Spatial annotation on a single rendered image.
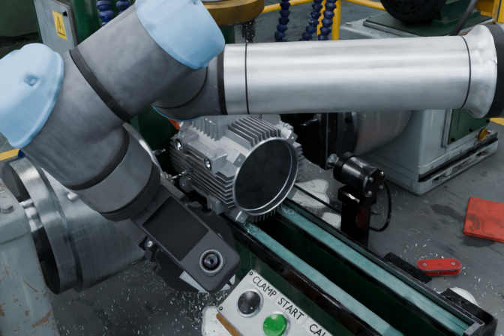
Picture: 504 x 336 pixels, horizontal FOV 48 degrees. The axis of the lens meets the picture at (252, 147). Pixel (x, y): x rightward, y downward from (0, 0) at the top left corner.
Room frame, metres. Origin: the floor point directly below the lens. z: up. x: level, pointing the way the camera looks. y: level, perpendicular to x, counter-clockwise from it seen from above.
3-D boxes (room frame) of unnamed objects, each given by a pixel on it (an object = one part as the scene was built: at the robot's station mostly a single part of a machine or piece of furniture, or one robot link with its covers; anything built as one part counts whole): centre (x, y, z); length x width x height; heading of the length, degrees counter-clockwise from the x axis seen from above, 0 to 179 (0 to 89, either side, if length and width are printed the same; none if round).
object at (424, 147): (1.34, -0.44, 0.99); 0.35 x 0.31 x 0.37; 127
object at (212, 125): (1.01, 0.06, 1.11); 0.12 x 0.11 x 0.07; 37
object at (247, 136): (0.98, 0.03, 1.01); 0.20 x 0.19 x 0.19; 37
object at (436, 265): (0.86, -0.36, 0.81); 0.09 x 0.03 x 0.02; 90
